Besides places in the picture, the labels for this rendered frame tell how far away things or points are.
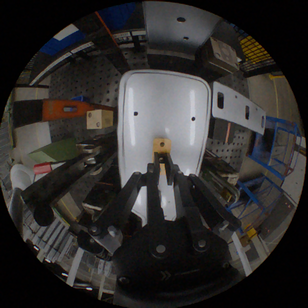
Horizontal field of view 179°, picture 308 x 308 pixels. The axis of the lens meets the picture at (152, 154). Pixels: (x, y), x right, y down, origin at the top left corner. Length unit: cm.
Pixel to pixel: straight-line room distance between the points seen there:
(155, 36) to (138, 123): 21
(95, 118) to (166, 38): 22
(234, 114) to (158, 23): 28
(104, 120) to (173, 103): 15
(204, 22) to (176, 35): 7
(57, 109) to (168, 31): 23
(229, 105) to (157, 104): 20
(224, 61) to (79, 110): 30
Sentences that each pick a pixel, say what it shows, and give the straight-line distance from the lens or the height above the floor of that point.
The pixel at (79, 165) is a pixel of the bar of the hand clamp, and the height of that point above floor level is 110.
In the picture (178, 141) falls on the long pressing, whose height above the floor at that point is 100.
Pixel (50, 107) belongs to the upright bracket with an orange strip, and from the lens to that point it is 15.
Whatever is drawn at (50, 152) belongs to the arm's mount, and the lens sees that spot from 60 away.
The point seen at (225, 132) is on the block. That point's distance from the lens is 32.
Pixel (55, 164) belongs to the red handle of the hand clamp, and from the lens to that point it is 23.
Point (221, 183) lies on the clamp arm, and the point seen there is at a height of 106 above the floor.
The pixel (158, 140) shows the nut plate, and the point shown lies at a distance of 20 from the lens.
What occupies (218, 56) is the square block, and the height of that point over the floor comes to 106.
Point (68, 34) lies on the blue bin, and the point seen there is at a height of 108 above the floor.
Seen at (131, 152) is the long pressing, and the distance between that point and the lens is 24.
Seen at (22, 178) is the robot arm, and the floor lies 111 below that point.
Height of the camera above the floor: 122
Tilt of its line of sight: 69 degrees down
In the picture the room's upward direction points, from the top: 178 degrees counter-clockwise
